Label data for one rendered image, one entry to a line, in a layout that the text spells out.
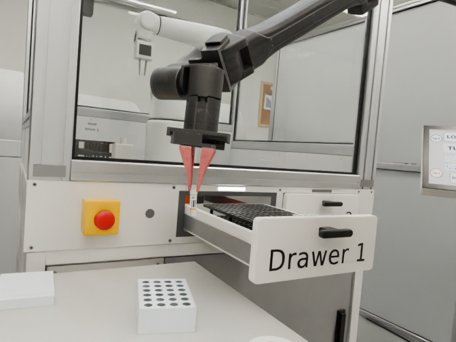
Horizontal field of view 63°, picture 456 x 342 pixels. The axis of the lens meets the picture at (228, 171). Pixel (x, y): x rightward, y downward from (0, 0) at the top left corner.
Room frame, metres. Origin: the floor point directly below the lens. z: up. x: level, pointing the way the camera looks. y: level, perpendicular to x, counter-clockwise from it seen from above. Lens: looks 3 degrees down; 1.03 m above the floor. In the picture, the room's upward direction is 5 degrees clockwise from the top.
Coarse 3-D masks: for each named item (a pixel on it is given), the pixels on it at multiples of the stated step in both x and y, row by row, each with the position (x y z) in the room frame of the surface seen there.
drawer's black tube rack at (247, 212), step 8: (216, 208) 0.86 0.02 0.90; (224, 208) 0.87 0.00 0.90; (232, 208) 0.87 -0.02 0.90; (240, 208) 0.89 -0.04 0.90; (248, 208) 0.89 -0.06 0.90; (256, 208) 0.92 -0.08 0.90; (264, 208) 0.92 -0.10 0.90; (272, 208) 0.93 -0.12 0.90; (224, 216) 0.92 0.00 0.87; (232, 216) 0.79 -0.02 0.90; (240, 216) 0.78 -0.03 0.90; (248, 216) 0.78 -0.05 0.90; (256, 216) 0.79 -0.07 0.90; (240, 224) 0.84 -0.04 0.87; (248, 224) 0.85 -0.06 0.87
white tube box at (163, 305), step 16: (144, 288) 0.60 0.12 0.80; (160, 288) 0.61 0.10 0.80; (176, 288) 0.62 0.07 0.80; (144, 304) 0.55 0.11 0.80; (160, 304) 0.55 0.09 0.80; (176, 304) 0.56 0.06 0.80; (192, 304) 0.56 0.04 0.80; (144, 320) 0.53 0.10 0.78; (160, 320) 0.53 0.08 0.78; (176, 320) 0.54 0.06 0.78; (192, 320) 0.55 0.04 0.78
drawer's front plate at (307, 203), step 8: (288, 200) 1.04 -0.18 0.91; (296, 200) 1.06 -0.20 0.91; (304, 200) 1.07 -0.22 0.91; (312, 200) 1.09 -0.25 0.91; (320, 200) 1.10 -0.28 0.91; (336, 200) 1.13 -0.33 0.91; (344, 200) 1.15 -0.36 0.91; (352, 200) 1.17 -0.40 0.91; (288, 208) 1.04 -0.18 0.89; (296, 208) 1.06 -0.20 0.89; (304, 208) 1.07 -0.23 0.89; (312, 208) 1.09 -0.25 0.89; (320, 208) 1.10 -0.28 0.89; (328, 208) 1.12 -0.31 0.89; (336, 208) 1.14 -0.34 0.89; (344, 208) 1.15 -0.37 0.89; (352, 208) 1.17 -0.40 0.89
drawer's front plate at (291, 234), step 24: (264, 216) 0.63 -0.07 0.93; (288, 216) 0.65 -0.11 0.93; (312, 216) 0.67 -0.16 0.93; (336, 216) 0.69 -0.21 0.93; (360, 216) 0.72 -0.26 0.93; (264, 240) 0.61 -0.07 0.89; (288, 240) 0.64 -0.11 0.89; (312, 240) 0.66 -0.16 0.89; (336, 240) 0.69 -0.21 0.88; (360, 240) 0.73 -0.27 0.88; (264, 264) 0.61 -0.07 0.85; (312, 264) 0.67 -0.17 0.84; (336, 264) 0.70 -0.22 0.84; (360, 264) 0.73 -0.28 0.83
